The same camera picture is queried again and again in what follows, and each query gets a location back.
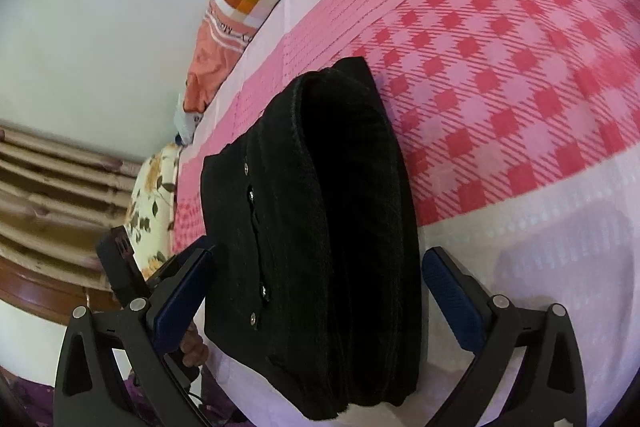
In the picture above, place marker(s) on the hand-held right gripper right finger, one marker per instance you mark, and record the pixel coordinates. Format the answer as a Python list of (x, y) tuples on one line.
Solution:
[(452, 302)]

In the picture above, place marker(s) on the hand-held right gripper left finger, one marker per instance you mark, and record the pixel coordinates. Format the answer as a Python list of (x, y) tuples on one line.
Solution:
[(180, 307)]

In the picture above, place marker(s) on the black pants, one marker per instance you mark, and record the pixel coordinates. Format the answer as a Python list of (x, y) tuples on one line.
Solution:
[(325, 247)]

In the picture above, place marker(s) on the person's left hand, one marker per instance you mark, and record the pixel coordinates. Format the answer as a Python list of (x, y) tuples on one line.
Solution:
[(194, 346)]

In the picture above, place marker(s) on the floral pillow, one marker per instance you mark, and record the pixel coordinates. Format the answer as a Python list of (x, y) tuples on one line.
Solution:
[(152, 197)]

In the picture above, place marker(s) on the wooden headboard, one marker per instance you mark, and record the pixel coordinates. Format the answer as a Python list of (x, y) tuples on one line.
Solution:
[(55, 197)]

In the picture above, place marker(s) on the blue striped cloth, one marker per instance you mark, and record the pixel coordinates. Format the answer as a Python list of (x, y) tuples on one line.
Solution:
[(184, 124)]

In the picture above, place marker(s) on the purple floral clothing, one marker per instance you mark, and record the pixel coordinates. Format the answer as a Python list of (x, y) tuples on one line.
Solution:
[(30, 397)]

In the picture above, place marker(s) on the pink checked bed sheet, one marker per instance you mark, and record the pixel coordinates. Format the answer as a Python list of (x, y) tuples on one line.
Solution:
[(500, 82)]

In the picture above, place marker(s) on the orange plaid quilt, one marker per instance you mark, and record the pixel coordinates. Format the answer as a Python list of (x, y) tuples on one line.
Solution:
[(240, 7)]

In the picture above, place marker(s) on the brown wooden bed frame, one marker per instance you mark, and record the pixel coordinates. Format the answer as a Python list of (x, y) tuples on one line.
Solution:
[(45, 289)]

